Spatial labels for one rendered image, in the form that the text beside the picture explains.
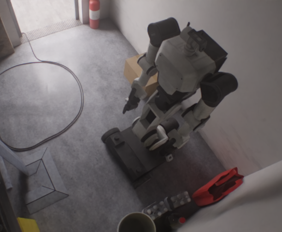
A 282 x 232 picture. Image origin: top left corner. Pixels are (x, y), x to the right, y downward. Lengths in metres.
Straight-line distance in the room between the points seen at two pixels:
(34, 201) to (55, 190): 0.21
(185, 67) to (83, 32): 2.34
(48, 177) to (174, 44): 1.62
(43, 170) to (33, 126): 0.49
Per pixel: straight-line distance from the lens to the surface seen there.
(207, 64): 1.05
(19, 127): 2.43
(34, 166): 2.20
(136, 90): 1.52
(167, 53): 1.05
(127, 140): 2.03
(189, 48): 1.01
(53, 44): 3.06
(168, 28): 1.17
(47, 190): 2.12
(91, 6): 3.02
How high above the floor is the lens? 2.05
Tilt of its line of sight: 60 degrees down
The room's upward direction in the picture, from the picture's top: 16 degrees clockwise
